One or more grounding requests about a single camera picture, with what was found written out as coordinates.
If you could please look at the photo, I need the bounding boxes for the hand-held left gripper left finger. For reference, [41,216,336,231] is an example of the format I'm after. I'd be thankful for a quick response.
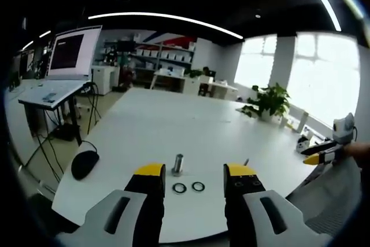
[54,163,167,247]

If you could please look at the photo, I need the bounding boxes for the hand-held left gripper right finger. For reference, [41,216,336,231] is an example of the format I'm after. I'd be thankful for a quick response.
[223,163,333,247]

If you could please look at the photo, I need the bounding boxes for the metal threaded stud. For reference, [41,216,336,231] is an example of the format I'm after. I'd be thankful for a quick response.
[171,153,186,177]

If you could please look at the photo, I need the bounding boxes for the person's right hand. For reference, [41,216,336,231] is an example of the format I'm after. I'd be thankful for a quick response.
[343,142,370,169]

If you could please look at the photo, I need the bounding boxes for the small white device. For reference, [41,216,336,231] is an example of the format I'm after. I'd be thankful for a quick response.
[296,135,315,152]

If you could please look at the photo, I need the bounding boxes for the white box on table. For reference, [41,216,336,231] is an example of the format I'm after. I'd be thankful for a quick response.
[279,108,310,134]

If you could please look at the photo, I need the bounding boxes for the grey mesh chair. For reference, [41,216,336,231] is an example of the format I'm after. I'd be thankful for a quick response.
[284,154,364,235]

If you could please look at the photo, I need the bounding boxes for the green potted plant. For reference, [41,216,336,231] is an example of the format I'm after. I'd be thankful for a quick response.
[241,82,291,121]

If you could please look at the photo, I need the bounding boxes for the black computer mouse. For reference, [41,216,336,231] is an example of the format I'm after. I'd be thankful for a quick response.
[71,151,100,180]

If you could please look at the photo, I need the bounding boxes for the white workbench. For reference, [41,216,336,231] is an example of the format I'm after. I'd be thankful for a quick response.
[149,69,239,102]

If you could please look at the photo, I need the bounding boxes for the white cabinet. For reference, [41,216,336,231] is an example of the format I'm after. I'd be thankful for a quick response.
[91,65,121,96]

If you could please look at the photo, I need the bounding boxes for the white side desk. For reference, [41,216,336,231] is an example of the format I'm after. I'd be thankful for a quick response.
[17,80,94,146]

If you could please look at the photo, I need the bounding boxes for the storage shelf with white bins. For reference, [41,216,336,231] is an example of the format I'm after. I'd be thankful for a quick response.
[127,37,197,86]

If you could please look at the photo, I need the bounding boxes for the large display screen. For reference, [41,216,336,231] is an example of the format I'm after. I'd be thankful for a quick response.
[47,25,103,78]

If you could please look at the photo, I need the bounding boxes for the black mouse cable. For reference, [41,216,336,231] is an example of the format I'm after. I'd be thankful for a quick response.
[80,139,98,154]

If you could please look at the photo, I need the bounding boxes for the black power cables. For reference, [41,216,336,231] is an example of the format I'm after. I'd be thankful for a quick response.
[24,83,102,181]

